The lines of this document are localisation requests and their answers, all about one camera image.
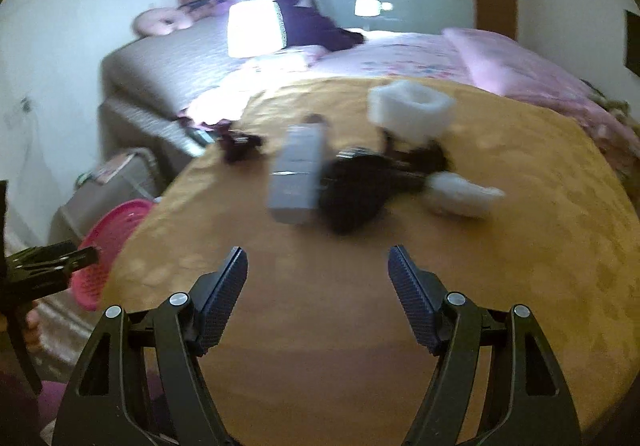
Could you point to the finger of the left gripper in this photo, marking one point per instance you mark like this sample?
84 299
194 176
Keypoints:
64 255

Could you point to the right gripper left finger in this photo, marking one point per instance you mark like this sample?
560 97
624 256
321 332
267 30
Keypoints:
213 297

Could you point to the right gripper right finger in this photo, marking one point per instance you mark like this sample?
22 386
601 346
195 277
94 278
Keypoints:
421 294

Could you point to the grey cardboard box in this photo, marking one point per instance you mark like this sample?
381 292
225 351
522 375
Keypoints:
294 180

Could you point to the pink plastic mesh basket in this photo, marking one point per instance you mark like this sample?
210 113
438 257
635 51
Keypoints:
108 237

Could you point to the colourful book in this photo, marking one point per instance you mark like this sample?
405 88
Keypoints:
112 167

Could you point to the white crumpled tissue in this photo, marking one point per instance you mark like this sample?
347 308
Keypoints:
449 193

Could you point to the brown bedside cabinet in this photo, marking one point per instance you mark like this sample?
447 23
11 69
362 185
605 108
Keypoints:
91 201

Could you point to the black crumpled plastic bag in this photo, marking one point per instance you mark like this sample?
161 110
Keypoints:
355 186

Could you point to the grey upholstered headboard cushion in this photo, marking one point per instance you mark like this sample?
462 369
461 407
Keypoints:
166 73

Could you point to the pink floral bed sheet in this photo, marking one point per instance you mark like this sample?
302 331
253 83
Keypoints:
382 54

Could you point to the pink quilt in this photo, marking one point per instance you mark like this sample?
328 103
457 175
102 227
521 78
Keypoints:
499 65

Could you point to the pink neck pillow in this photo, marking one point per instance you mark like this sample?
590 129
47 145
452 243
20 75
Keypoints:
161 22

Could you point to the lit white table lamp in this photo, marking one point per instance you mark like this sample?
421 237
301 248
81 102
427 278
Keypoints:
255 28

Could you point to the small distant lit lamp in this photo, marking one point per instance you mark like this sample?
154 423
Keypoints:
372 8

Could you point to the wall power socket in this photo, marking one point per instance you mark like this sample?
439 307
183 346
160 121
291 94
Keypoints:
26 105

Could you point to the wall mounted black television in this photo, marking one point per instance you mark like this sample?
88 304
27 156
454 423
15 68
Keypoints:
632 52

